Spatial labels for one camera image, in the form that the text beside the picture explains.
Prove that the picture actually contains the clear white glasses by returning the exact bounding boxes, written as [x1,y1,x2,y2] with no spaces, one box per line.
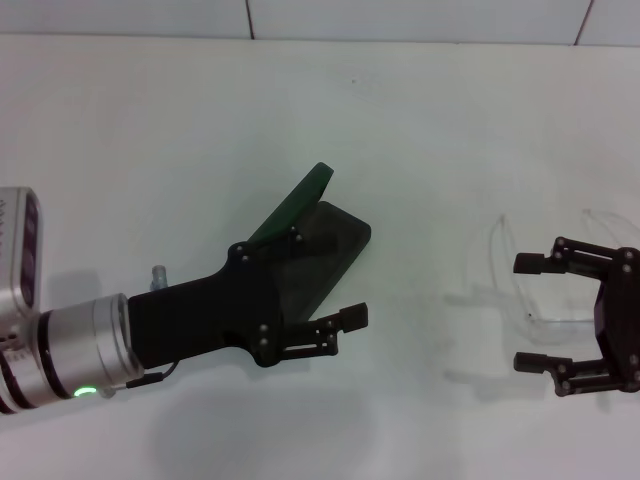
[462,209,634,346]

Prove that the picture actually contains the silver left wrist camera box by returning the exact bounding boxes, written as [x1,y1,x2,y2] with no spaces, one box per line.
[0,187,45,326]

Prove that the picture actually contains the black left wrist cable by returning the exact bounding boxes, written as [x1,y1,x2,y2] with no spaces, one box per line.
[102,360,180,399]

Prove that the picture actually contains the green glasses case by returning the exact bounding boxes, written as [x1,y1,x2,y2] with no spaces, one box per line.
[248,162,373,329]

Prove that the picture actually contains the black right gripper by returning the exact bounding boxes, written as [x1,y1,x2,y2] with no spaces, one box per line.
[513,234,640,399]

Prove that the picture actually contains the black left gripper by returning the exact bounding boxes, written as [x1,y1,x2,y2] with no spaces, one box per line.
[128,224,371,370]

